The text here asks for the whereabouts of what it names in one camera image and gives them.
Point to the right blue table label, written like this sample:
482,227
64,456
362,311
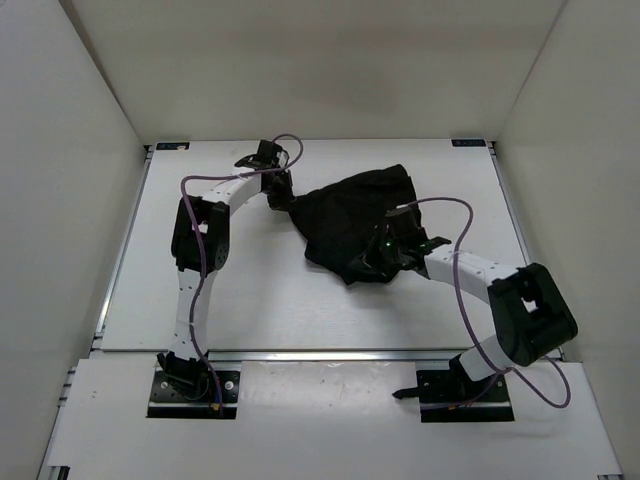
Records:
468,143

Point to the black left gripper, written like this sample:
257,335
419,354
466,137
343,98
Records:
283,203

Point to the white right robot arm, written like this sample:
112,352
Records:
529,313

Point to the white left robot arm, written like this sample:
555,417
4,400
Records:
200,246

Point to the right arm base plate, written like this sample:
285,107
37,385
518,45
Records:
444,397

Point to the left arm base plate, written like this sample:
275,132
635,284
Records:
169,400

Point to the blue table label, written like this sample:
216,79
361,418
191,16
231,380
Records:
172,146
468,143

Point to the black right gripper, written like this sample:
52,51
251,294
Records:
370,258

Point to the left blue table label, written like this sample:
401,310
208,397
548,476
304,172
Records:
172,146

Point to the black pleated skirt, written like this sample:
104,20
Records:
341,223

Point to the aluminium table rail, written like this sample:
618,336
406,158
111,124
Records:
334,355

